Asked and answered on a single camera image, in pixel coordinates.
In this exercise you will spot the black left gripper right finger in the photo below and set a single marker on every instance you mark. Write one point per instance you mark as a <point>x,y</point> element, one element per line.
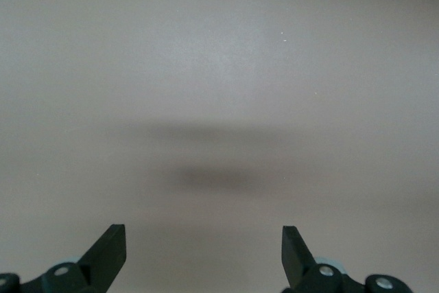
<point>296,258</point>

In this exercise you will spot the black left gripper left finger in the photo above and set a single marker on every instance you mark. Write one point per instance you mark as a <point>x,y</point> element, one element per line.
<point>103,258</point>

